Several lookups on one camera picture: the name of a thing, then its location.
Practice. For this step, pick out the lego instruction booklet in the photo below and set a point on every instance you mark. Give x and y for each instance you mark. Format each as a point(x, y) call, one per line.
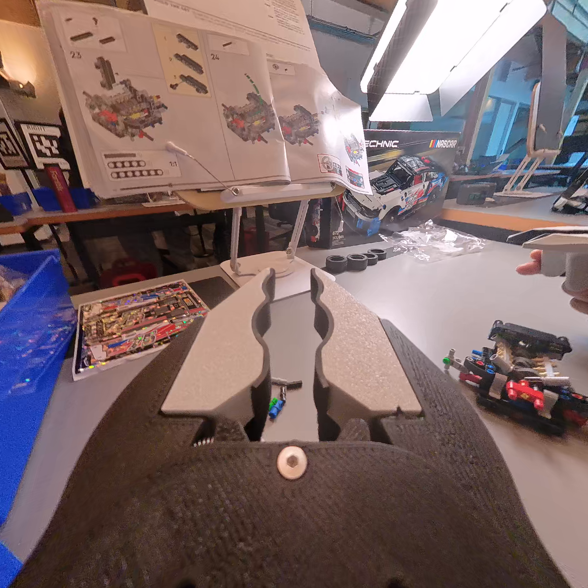
point(138, 115)

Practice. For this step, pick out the pale tablet stand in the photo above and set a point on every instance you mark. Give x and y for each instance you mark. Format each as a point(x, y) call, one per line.
point(546, 154)

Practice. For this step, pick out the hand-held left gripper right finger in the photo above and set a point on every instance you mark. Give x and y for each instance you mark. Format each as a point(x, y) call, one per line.
point(363, 367)

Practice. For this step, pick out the ceiling light panel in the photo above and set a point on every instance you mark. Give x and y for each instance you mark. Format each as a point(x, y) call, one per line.
point(436, 46)

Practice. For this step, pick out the black white headset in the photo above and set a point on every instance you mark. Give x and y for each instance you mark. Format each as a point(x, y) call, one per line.
point(572, 193)

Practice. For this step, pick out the scattered small lego pieces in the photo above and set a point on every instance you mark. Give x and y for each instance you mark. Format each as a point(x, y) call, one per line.
point(275, 409)

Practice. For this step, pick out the neighbouring table with orange edge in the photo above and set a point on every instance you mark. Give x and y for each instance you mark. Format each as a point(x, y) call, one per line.
point(482, 219)

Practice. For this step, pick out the lego sticker sheet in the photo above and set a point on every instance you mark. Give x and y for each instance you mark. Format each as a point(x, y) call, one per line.
point(138, 321)

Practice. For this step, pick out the clear plastic bag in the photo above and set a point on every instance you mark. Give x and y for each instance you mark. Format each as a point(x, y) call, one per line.
point(432, 241)

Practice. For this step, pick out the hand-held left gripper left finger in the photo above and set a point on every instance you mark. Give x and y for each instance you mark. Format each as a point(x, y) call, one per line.
point(216, 367)

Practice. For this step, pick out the black white marker tag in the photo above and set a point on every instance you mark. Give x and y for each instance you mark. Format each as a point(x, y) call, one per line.
point(11, 147)
point(43, 144)

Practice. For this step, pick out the long wooden table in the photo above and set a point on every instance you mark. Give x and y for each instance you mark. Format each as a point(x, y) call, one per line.
point(115, 212)

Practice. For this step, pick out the red book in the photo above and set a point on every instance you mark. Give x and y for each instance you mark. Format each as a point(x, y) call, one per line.
point(59, 188)

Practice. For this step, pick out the large blue storage bin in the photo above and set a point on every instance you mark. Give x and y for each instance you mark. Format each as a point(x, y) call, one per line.
point(32, 367)

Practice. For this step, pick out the small blue storage bin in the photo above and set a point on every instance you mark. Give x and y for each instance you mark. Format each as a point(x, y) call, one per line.
point(7, 567)

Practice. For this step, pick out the blue shelf bin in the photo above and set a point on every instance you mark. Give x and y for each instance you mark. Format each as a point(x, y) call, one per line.
point(16, 204)
point(87, 198)

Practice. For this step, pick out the white book stand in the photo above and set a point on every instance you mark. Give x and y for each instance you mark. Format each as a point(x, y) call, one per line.
point(275, 192)

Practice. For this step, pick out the lego set box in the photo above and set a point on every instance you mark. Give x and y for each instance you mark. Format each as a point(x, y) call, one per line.
point(404, 183)

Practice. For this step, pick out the black device green display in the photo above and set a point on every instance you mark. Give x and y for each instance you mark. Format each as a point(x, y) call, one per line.
point(475, 193)

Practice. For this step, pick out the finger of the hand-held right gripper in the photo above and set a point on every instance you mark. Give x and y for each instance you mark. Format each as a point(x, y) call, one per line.
point(560, 242)

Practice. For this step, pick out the lego car chassis assembly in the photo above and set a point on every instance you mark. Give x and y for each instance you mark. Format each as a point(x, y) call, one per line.
point(519, 367)

